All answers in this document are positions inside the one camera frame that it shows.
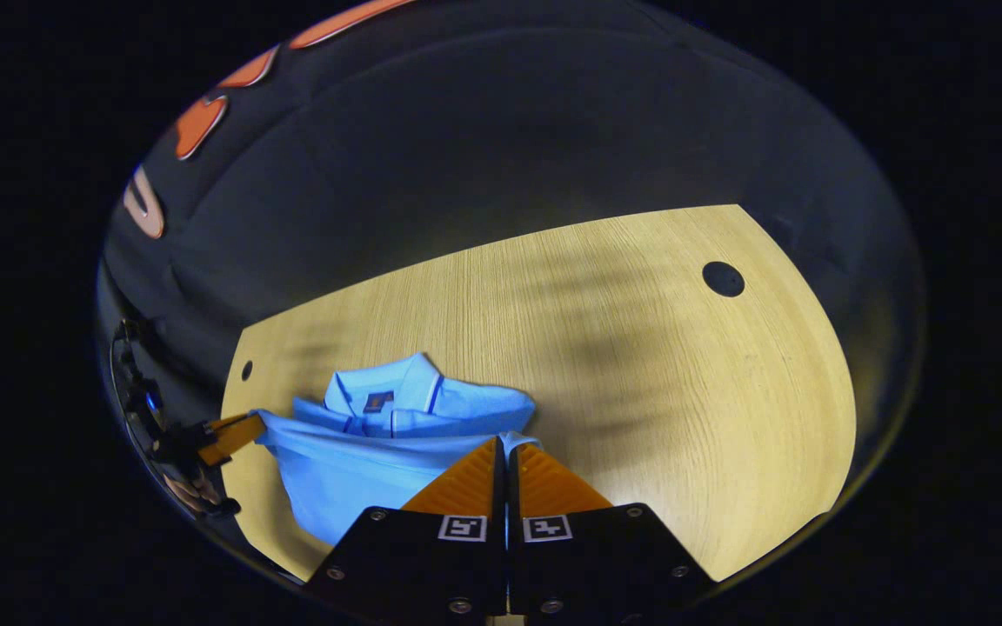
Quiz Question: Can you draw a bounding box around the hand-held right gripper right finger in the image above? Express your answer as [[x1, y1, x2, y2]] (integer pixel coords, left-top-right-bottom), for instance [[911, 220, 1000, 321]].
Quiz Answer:
[[508, 442, 718, 620]]

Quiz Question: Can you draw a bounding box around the light blue T-shirt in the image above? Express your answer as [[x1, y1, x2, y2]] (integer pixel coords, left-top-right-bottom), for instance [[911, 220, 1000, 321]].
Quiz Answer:
[[253, 351, 545, 547]]

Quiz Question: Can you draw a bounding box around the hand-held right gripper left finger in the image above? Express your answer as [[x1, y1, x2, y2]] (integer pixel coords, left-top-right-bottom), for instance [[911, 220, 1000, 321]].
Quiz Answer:
[[303, 436, 509, 620]]

